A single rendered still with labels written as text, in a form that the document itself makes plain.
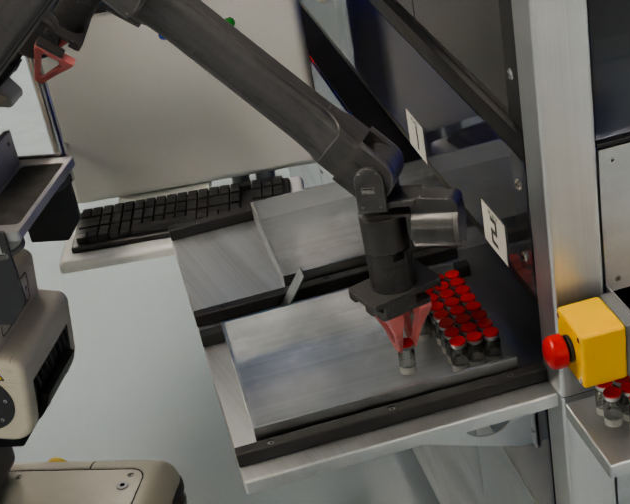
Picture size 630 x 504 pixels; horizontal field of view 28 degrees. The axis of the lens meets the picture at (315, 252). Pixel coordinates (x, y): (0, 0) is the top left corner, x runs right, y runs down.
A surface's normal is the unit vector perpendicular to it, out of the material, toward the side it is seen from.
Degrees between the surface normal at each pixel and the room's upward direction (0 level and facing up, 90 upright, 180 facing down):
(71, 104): 90
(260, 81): 82
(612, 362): 90
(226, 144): 90
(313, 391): 0
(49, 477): 0
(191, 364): 0
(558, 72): 90
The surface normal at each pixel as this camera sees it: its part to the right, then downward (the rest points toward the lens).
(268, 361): -0.16, -0.86
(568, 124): 0.23, 0.45
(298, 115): -0.24, 0.38
